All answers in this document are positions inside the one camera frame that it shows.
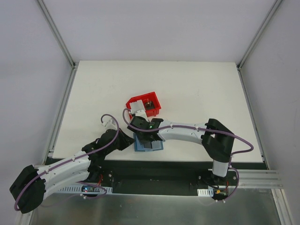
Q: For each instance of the white cable duct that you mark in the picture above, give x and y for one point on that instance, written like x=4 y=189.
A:
x=85 y=189
x=209 y=192

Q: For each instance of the left aluminium frame post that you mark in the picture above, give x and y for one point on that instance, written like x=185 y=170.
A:
x=56 y=33

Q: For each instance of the black card lying in bin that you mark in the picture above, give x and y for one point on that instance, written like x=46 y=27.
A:
x=149 y=105

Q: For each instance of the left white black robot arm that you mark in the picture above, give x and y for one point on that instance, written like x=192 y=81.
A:
x=33 y=185

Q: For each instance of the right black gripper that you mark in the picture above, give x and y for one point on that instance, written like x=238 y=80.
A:
x=145 y=136

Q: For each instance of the right aluminium frame post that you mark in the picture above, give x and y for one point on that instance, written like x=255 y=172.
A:
x=259 y=33

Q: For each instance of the left white cable duct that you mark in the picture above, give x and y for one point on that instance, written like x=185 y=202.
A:
x=85 y=189

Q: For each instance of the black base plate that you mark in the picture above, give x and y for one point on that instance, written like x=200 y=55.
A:
x=158 y=177

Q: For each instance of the red plastic bin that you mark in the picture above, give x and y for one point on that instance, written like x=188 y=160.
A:
x=144 y=97

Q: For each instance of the aluminium frame post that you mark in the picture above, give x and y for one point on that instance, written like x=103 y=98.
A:
x=56 y=33
x=259 y=33

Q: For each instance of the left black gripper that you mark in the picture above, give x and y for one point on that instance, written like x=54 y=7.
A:
x=124 y=140

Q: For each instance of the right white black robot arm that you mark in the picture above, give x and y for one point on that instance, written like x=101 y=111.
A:
x=216 y=139

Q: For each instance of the dark credit card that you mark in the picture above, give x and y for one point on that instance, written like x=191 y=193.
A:
x=156 y=145
x=147 y=146

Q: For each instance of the blue leather card holder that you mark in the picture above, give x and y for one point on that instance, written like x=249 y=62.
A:
x=139 y=146

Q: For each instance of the right white cable duct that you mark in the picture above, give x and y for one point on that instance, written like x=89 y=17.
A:
x=209 y=192

